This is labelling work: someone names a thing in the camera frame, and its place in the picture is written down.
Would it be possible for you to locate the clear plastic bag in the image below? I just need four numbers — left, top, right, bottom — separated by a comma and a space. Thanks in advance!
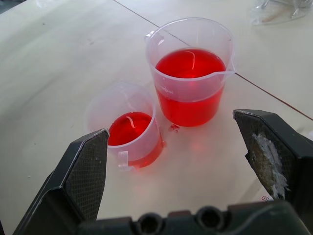
251, 0, 313, 26

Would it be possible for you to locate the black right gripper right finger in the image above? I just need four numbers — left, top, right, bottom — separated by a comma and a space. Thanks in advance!
232, 109, 313, 221

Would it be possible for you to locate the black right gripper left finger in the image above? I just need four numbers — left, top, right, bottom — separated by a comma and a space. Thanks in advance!
12, 128, 110, 235

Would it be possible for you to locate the small clear plastic beaker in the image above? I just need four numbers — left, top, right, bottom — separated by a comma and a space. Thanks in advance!
84, 82, 167, 172

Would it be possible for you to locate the large clear plastic beaker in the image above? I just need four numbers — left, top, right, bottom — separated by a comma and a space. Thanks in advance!
143, 17, 237, 128

